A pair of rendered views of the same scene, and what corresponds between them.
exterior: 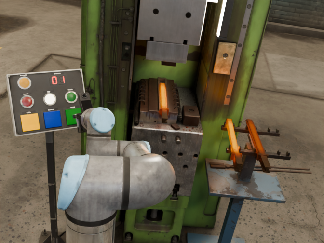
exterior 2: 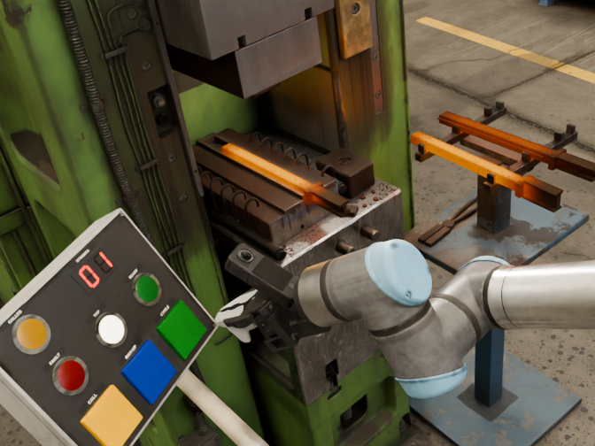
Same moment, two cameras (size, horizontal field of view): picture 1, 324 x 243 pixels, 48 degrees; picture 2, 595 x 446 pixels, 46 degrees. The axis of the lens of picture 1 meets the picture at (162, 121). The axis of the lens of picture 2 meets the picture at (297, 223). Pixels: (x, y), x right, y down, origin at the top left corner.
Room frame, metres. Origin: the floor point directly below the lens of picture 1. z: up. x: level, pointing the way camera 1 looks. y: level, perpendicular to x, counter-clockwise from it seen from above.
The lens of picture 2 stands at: (0.59, 0.67, 1.82)
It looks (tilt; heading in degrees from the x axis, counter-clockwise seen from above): 35 degrees down; 330
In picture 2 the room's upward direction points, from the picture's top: 10 degrees counter-clockwise
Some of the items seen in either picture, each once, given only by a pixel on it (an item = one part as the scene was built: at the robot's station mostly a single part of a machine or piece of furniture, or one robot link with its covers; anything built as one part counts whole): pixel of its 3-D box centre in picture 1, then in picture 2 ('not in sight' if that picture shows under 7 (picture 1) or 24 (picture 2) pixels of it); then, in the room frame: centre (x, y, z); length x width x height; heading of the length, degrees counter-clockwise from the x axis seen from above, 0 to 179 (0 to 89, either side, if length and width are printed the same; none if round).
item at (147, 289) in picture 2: (71, 96); (146, 288); (1.52, 0.44, 1.09); 0.05 x 0.03 x 0.04; 95
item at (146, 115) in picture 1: (157, 98); (248, 180); (1.88, 0.04, 0.96); 0.42 x 0.20 x 0.09; 5
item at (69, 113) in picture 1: (74, 116); (181, 330); (1.48, 0.42, 1.01); 0.07 x 0.05 x 0.07; 120
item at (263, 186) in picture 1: (242, 179); (492, 228); (1.59, -0.48, 0.69); 0.40 x 0.30 x 0.02; 93
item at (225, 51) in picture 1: (224, 58); (353, 17); (1.84, -0.28, 1.27); 0.09 x 0.02 x 0.17; 95
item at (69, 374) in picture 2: (27, 101); (71, 375); (1.42, 0.62, 1.09); 0.05 x 0.03 x 0.04; 95
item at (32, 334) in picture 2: (24, 83); (31, 334); (1.45, 0.64, 1.16); 0.05 x 0.03 x 0.04; 95
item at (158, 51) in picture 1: (165, 38); (218, 36); (1.88, 0.04, 1.32); 0.42 x 0.20 x 0.10; 5
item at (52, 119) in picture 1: (52, 119); (148, 372); (1.43, 0.51, 1.01); 0.07 x 0.05 x 0.07; 120
